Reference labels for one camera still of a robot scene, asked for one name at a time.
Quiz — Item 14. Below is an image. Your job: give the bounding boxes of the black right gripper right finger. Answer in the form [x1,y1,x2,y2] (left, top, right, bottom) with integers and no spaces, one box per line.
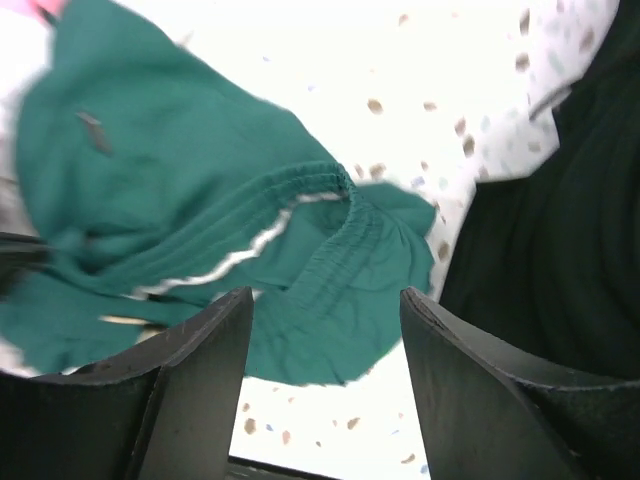
[400,288,639,480]

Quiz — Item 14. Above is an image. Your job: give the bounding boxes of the black hanging garment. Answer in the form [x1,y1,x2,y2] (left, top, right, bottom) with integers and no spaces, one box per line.
[440,1,639,379]

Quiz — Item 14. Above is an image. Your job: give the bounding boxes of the green shorts with drawstring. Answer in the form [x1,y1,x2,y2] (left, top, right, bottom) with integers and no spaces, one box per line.
[1,1,435,385]

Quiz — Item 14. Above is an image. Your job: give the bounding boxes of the pink folded shirt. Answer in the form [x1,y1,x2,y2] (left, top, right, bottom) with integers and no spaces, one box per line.
[29,0,67,23]

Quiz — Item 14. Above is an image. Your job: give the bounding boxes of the white perforated laundry basket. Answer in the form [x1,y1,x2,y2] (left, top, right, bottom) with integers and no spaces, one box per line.
[1,2,52,235]

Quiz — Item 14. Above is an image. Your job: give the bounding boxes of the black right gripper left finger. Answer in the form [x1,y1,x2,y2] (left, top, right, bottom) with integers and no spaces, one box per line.
[1,288,253,479]

